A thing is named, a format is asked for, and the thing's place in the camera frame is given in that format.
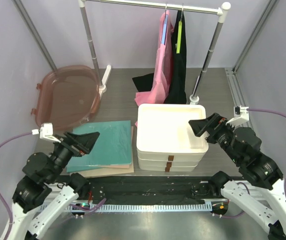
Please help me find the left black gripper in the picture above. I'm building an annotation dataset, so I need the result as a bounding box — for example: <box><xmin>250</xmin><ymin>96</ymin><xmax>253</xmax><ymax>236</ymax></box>
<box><xmin>47</xmin><ymin>130</ymin><xmax>99</xmax><ymax>182</ymax></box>

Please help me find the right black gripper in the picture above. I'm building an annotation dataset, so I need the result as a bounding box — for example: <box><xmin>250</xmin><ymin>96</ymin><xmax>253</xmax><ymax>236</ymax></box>
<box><xmin>189</xmin><ymin>111</ymin><xmax>242</xmax><ymax>163</ymax></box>

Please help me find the black t shirt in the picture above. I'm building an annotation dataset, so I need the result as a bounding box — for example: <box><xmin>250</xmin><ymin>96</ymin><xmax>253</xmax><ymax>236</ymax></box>
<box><xmin>132</xmin><ymin>10</ymin><xmax>187</xmax><ymax>105</ymax></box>

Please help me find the pink t shirt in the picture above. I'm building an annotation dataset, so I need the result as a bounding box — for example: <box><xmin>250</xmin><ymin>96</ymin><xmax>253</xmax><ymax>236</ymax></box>
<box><xmin>135</xmin><ymin>10</ymin><xmax>174</xmax><ymax>106</ymax></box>

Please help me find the lime green clothes hanger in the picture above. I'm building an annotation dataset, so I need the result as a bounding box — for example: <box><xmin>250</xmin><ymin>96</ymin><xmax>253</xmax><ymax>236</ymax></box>
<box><xmin>176</xmin><ymin>5</ymin><xmax>184</xmax><ymax>54</ymax></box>

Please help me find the blue clothes hanger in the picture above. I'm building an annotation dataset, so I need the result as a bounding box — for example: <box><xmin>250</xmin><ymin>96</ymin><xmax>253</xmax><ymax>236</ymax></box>
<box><xmin>161</xmin><ymin>3</ymin><xmax>170</xmax><ymax>45</ymax></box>

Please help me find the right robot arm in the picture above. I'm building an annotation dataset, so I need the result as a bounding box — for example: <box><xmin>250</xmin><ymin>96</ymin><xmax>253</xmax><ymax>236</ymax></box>
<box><xmin>189</xmin><ymin>106</ymin><xmax>286</xmax><ymax>240</ymax></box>

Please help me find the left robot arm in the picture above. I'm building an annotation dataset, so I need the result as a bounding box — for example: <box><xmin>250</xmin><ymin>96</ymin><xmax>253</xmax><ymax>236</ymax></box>
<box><xmin>0</xmin><ymin>132</ymin><xmax>100</xmax><ymax>240</ymax></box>

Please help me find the teal folder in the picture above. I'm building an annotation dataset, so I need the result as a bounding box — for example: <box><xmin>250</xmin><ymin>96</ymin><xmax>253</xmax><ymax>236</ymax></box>
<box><xmin>66</xmin><ymin>120</ymin><xmax>132</xmax><ymax>173</ymax></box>

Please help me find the beige board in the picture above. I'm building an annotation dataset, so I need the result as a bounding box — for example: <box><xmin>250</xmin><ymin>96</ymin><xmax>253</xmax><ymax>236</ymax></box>
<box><xmin>76</xmin><ymin>126</ymin><xmax>135</xmax><ymax>179</ymax></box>

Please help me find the top white tray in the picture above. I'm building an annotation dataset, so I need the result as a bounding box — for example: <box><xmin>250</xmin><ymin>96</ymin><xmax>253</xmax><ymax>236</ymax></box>
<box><xmin>136</xmin><ymin>103</ymin><xmax>209</xmax><ymax>154</ymax></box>

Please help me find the white tray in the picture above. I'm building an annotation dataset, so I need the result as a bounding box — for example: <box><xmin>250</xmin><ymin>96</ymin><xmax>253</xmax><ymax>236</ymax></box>
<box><xmin>138</xmin><ymin>159</ymin><xmax>198</xmax><ymax>172</ymax></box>
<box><xmin>137</xmin><ymin>150</ymin><xmax>207</xmax><ymax>162</ymax></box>
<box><xmin>136</xmin><ymin>103</ymin><xmax>209</xmax><ymax>154</ymax></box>

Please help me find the pink folder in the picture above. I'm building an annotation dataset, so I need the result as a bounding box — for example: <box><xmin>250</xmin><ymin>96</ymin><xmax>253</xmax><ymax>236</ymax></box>
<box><xmin>93</xmin><ymin>163</ymin><xmax>131</xmax><ymax>169</ymax></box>

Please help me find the pink translucent plastic basket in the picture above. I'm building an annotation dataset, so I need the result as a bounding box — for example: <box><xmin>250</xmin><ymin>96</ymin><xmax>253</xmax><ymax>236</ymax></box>
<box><xmin>31</xmin><ymin>65</ymin><xmax>100</xmax><ymax>131</ymax></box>

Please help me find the middle white tray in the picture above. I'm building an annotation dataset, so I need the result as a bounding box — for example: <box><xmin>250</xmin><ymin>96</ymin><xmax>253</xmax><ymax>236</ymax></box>
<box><xmin>137</xmin><ymin>150</ymin><xmax>207</xmax><ymax>162</ymax></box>

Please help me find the bottom white tray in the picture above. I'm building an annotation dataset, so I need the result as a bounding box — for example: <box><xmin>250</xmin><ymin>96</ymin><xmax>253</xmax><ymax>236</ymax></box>
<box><xmin>138</xmin><ymin>159</ymin><xmax>198</xmax><ymax>172</ymax></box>

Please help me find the white metal clothes rack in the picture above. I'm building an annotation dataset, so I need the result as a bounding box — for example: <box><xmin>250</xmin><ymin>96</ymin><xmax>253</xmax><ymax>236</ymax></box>
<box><xmin>78</xmin><ymin>0</ymin><xmax>232</xmax><ymax>104</ymax></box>

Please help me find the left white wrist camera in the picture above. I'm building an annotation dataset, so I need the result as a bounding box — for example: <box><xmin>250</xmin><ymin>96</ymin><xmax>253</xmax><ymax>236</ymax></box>
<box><xmin>31</xmin><ymin>123</ymin><xmax>53</xmax><ymax>141</ymax></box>

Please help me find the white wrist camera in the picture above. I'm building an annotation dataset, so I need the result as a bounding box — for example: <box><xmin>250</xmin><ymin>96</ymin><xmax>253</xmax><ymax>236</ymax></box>
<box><xmin>227</xmin><ymin>105</ymin><xmax>250</xmax><ymax>127</ymax></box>
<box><xmin>31</xmin><ymin>123</ymin><xmax>53</xmax><ymax>141</ymax></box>

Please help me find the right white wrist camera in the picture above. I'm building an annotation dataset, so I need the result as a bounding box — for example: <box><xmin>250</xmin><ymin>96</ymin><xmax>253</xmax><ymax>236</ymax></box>
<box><xmin>227</xmin><ymin>105</ymin><xmax>250</xmax><ymax>127</ymax></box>

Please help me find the white cable duct strip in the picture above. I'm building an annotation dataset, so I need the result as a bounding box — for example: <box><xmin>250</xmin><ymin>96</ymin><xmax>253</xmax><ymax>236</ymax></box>
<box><xmin>67</xmin><ymin>202</ymin><xmax>213</xmax><ymax>214</ymax></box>

